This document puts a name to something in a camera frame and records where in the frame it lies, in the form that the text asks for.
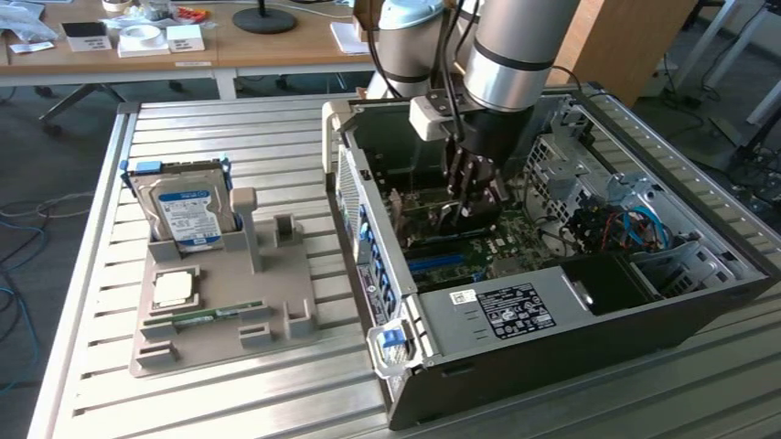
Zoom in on brown cardboard box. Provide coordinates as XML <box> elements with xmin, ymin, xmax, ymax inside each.
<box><xmin>352</xmin><ymin>0</ymin><xmax>384</xmax><ymax>33</ymax></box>

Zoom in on small white box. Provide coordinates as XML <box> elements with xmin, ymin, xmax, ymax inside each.
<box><xmin>165</xmin><ymin>23</ymin><xmax>206</xmax><ymax>53</ymax></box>

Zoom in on green RAM stick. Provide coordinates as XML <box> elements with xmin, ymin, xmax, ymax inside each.
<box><xmin>143</xmin><ymin>299</ymin><xmax>270</xmax><ymax>327</ymax></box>

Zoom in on wooden cabinet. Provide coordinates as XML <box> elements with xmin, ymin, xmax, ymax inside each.
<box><xmin>546</xmin><ymin>0</ymin><xmax>701</xmax><ymax>108</ymax></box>

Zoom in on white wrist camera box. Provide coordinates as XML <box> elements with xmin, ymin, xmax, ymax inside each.
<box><xmin>408</xmin><ymin>95</ymin><xmax>465</xmax><ymax>141</ymax></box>

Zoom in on white desk frame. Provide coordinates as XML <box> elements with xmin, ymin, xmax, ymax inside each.
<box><xmin>671</xmin><ymin>0</ymin><xmax>781</xmax><ymax>125</ymax></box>

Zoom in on blue floor cable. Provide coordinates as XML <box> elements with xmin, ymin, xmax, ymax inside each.
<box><xmin>0</xmin><ymin>219</ymin><xmax>46</xmax><ymax>392</ymax></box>

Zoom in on silver disk bay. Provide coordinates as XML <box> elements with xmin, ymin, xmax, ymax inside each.
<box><xmin>628</xmin><ymin>240</ymin><xmax>737</xmax><ymax>298</ymax></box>

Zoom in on open PC case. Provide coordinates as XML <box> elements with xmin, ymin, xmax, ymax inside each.
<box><xmin>321</xmin><ymin>81</ymin><xmax>775</xmax><ymax>432</ymax></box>

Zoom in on silver drive cage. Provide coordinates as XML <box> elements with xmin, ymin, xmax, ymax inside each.
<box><xmin>525</xmin><ymin>134</ymin><xmax>619</xmax><ymax>207</ymax></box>

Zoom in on black graphics card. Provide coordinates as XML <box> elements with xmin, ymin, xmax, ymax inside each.
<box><xmin>390</xmin><ymin>187</ymin><xmax>497</xmax><ymax>248</ymax></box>

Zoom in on wooden desk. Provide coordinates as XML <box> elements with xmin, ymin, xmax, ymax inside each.
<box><xmin>0</xmin><ymin>0</ymin><xmax>381</xmax><ymax>100</ymax></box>

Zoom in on green motherboard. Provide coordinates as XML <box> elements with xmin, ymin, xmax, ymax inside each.
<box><xmin>381</xmin><ymin>187</ymin><xmax>588</xmax><ymax>292</ymax></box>

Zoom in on grey power supply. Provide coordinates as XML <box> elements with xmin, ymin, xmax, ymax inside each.
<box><xmin>416</xmin><ymin>267</ymin><xmax>597</xmax><ymax>359</ymax></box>

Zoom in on white booklet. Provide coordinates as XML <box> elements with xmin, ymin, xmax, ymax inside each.
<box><xmin>332</xmin><ymin>21</ymin><xmax>376</xmax><ymax>57</ymax></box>

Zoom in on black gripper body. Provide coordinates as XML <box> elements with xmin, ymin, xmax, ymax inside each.
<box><xmin>449</xmin><ymin>105</ymin><xmax>540</xmax><ymax>171</ymax></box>

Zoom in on blue SATA wire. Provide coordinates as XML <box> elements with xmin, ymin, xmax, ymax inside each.
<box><xmin>621</xmin><ymin>206</ymin><xmax>673</xmax><ymax>252</ymax></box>

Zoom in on grey parts rack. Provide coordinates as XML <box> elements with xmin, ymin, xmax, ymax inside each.
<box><xmin>127</xmin><ymin>186</ymin><xmax>325</xmax><ymax>380</ymax></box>

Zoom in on black round lamp base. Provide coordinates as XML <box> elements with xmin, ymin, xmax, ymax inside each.
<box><xmin>231</xmin><ymin>0</ymin><xmax>300</xmax><ymax>35</ymax></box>

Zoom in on hard disk with blue carrier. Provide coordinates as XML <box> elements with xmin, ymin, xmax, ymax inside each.
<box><xmin>121</xmin><ymin>157</ymin><xmax>237</xmax><ymax>252</ymax></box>

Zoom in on silver CPU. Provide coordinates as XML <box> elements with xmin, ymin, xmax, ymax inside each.
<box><xmin>151</xmin><ymin>273</ymin><xmax>197</xmax><ymax>308</ymax></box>

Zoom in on flat white box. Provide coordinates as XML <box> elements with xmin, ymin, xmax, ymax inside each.
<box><xmin>117</xmin><ymin>38</ymin><xmax>173</xmax><ymax>59</ymax></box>

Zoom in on black and white box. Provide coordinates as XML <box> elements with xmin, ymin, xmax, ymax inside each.
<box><xmin>63</xmin><ymin>21</ymin><xmax>113</xmax><ymax>52</ymax></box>

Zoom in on white floor cable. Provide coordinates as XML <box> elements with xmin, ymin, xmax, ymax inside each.
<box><xmin>0</xmin><ymin>190</ymin><xmax>94</xmax><ymax>220</ymax></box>

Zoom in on clear plastic bag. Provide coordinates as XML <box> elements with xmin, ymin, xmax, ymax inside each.
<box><xmin>0</xmin><ymin>0</ymin><xmax>61</xmax><ymax>43</ymax></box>

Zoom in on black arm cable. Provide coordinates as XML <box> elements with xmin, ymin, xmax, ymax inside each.
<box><xmin>420</xmin><ymin>0</ymin><xmax>485</xmax><ymax>144</ymax></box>

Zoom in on white tape roll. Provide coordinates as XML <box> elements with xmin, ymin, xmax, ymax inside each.
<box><xmin>119</xmin><ymin>25</ymin><xmax>169</xmax><ymax>47</ymax></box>

